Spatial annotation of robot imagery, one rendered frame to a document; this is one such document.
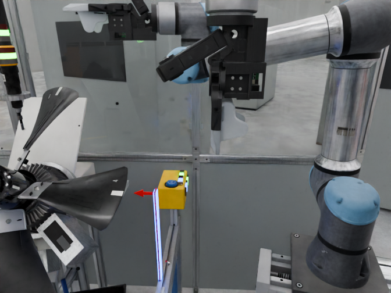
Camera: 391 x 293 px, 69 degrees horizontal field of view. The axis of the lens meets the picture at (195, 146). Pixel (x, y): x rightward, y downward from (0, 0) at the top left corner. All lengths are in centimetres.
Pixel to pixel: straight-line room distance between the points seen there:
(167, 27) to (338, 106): 46
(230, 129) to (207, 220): 132
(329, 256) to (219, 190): 94
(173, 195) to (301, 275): 51
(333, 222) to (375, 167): 241
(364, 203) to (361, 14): 39
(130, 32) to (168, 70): 32
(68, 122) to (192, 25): 70
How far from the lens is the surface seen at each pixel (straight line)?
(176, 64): 44
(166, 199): 110
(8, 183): 93
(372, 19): 65
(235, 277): 203
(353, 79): 79
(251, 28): 45
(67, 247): 99
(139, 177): 164
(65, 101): 96
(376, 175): 318
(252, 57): 45
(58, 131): 125
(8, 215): 99
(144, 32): 77
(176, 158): 156
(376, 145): 307
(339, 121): 81
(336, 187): 76
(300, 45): 62
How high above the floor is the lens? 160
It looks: 21 degrees down
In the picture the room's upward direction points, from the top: straight up
